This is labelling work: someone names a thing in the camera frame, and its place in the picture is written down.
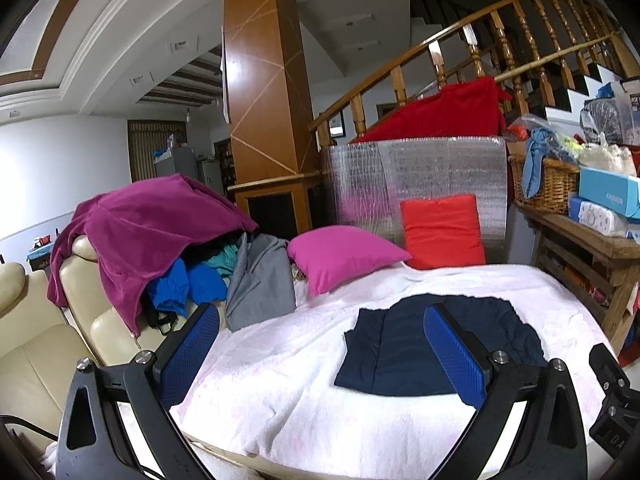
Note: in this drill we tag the navy zip jacket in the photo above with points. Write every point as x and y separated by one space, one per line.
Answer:
395 350

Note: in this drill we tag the light blue shoe box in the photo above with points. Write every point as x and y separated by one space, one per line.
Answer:
605 190

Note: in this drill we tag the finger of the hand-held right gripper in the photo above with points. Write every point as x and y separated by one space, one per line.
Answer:
612 400

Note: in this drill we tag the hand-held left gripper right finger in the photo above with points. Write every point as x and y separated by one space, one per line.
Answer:
455 355

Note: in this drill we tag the silver foil insulation panel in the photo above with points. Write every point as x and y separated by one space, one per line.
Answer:
425 165

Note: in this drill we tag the cream wrapped bundle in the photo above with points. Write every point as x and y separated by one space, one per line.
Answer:
605 160

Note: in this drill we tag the pink pillow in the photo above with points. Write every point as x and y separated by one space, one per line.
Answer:
340 257

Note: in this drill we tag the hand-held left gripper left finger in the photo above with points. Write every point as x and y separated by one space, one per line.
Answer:
195 350

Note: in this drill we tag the red cloth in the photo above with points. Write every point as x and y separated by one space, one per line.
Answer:
450 110

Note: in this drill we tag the brown wooden pillar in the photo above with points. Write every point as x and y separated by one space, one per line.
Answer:
260 85

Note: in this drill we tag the rough wooden table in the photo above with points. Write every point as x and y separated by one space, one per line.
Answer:
590 245

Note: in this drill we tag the red pillow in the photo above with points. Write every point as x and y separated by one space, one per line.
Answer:
440 232

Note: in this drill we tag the magenta garment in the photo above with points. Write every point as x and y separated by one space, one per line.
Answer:
140 225

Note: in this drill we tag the grey garment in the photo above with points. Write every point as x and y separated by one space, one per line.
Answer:
260 280

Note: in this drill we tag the blue cloth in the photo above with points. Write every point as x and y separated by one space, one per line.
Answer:
537 160

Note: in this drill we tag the cream leather sofa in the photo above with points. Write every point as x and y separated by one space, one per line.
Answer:
30 360

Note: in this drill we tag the grey refrigerator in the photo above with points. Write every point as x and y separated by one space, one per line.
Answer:
175 162

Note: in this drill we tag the dotted plastic bag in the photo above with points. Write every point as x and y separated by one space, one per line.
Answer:
600 115

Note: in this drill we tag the wicker basket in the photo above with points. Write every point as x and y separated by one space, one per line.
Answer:
550 185

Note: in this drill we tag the white refrigerator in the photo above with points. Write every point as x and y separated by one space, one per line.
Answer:
211 177

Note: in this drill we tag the printed tissue pack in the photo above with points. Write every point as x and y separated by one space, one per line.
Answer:
595 217

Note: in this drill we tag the teal garment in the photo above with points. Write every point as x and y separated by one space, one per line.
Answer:
220 260

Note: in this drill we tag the blue garment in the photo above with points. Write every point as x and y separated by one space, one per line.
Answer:
200 282

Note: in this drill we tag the clear plastic storage box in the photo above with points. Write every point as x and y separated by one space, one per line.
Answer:
630 110

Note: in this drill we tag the white fluffy blanket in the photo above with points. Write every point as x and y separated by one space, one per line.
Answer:
310 410

